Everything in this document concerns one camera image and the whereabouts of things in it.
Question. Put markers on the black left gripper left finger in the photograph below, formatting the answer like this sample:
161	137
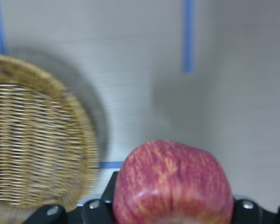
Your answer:
99	210

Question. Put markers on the red yellow streaked apple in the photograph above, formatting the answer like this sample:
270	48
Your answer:
166	182

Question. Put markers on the woven wicker basket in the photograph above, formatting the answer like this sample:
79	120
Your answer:
48	146

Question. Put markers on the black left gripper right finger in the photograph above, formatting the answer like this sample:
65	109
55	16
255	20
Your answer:
246	211

